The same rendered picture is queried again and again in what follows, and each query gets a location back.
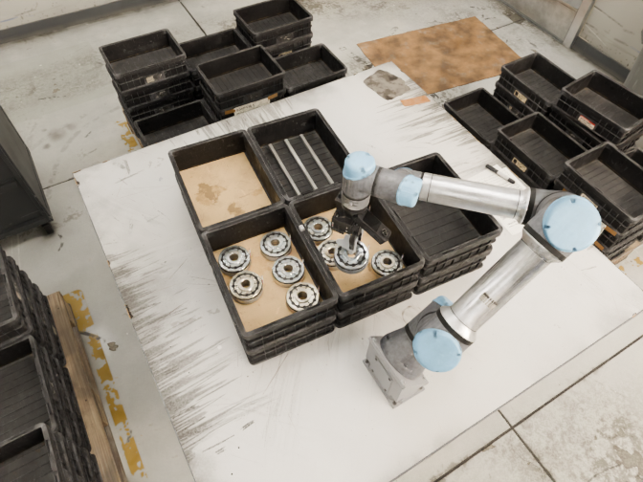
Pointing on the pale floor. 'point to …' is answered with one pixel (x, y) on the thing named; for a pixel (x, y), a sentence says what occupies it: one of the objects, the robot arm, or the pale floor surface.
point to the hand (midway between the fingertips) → (356, 246)
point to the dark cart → (19, 186)
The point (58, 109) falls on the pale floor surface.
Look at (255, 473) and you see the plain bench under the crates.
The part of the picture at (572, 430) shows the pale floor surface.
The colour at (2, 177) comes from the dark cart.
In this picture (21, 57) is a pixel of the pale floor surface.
